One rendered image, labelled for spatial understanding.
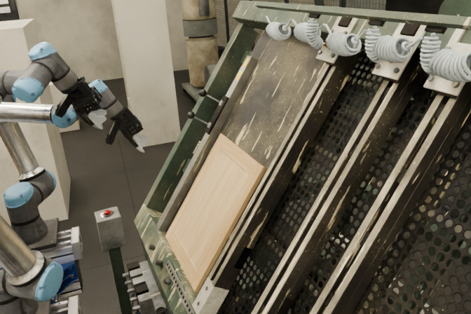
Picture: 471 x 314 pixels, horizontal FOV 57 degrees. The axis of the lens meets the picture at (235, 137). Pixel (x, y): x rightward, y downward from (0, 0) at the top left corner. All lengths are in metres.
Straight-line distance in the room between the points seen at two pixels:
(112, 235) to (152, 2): 3.55
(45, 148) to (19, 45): 0.89
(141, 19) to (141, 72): 0.62
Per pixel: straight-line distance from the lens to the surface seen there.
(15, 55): 3.91
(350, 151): 1.30
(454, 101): 1.17
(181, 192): 2.13
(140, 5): 5.37
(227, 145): 1.93
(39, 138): 4.07
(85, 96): 1.54
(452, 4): 1.79
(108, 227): 2.33
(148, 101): 5.55
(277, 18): 1.92
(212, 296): 1.64
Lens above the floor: 2.06
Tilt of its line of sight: 21 degrees down
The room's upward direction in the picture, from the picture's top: 4 degrees counter-clockwise
